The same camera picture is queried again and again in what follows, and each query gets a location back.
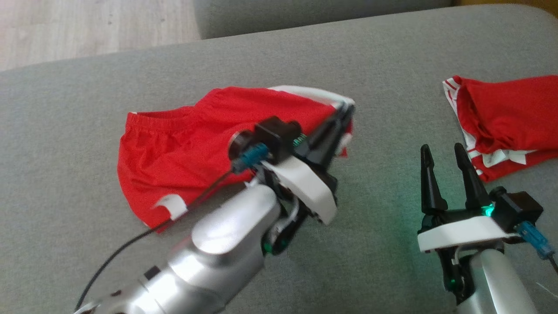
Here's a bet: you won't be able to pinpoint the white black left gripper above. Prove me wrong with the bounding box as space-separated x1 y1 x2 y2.
262 104 356 256

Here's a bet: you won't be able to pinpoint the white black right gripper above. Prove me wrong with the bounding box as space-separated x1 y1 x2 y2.
417 143 519 306

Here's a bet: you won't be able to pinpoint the red white striped jersey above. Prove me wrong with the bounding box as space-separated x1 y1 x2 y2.
442 75 558 183

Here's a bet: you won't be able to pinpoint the red Bulls 23 shorts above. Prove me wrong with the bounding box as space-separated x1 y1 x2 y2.
117 85 356 234

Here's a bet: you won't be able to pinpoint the blue left camera connector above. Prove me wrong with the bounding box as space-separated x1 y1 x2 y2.
232 144 269 174

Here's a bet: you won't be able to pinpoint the blue camera connector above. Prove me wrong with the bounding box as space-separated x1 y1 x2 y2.
514 220 555 260
232 144 269 174

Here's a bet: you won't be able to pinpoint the blue right camera connector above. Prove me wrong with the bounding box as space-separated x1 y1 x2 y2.
514 220 555 260

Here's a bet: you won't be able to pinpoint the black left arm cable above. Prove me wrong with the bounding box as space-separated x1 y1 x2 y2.
74 169 238 312

